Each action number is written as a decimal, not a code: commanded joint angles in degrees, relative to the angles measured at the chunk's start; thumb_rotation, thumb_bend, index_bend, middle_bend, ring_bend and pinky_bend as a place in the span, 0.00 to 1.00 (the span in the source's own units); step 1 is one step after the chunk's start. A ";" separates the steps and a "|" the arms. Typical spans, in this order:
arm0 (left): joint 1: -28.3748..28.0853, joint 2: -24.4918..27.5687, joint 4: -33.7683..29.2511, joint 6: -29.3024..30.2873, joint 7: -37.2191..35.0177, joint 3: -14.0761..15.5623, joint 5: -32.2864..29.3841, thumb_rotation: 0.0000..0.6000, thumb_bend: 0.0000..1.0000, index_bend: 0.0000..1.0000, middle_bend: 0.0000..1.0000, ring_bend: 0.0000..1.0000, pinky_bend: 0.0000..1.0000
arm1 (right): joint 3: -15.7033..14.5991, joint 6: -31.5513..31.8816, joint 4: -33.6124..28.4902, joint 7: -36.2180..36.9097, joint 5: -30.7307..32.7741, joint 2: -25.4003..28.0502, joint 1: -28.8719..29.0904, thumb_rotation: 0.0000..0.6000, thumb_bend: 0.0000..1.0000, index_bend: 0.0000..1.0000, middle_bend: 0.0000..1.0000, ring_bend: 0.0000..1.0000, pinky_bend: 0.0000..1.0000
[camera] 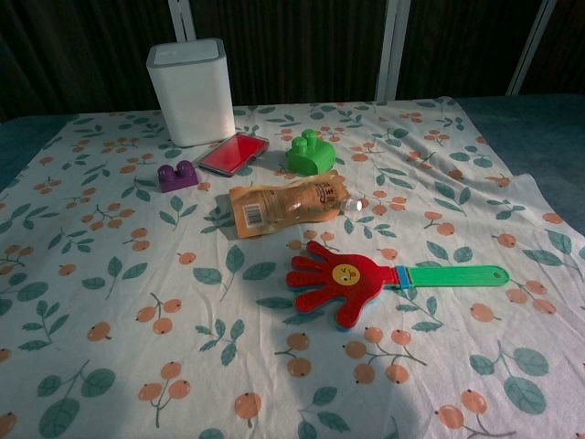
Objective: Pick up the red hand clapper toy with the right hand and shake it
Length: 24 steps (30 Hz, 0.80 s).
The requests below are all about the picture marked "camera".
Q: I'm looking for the white fruit-print tablecloth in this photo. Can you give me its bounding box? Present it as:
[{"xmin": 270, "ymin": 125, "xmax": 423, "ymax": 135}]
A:
[{"xmin": 0, "ymin": 94, "xmax": 585, "ymax": 439}]

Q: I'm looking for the green toy building block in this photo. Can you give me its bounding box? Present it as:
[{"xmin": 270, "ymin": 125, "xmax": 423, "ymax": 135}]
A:
[{"xmin": 286, "ymin": 129, "xmax": 336, "ymax": 177}]

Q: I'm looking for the dark slatted screen panel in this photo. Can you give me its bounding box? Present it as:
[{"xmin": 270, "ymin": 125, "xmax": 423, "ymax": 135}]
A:
[
  {"xmin": 520, "ymin": 0, "xmax": 585, "ymax": 96},
  {"xmin": 396, "ymin": 0, "xmax": 545, "ymax": 100},
  {"xmin": 186, "ymin": 0, "xmax": 388, "ymax": 109},
  {"xmin": 0, "ymin": 0, "xmax": 177, "ymax": 123}
]

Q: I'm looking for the red hand clapper green handle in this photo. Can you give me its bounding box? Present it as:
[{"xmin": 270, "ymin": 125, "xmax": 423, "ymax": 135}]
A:
[{"xmin": 285, "ymin": 240, "xmax": 511, "ymax": 331}]

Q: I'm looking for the red ink pad case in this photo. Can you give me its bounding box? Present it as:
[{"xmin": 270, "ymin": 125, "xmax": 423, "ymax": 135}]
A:
[{"xmin": 196, "ymin": 133, "xmax": 271, "ymax": 177}]

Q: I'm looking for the purple toy building block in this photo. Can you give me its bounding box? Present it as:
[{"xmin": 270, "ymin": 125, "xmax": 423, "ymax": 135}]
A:
[{"xmin": 156, "ymin": 160, "xmax": 200, "ymax": 194}]

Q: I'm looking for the orange spouted drink pouch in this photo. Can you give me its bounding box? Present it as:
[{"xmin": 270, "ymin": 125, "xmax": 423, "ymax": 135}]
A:
[{"xmin": 228, "ymin": 170, "xmax": 365, "ymax": 240}]

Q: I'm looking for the white lidded trash bin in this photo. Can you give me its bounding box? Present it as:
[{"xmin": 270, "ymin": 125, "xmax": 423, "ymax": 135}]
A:
[{"xmin": 146, "ymin": 37, "xmax": 235, "ymax": 148}]

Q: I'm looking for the white frame post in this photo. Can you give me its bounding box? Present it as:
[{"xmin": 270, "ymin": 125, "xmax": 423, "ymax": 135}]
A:
[
  {"xmin": 375, "ymin": 0, "xmax": 411, "ymax": 102},
  {"xmin": 167, "ymin": 0, "xmax": 198, "ymax": 41},
  {"xmin": 505, "ymin": 0, "xmax": 566, "ymax": 96}
]

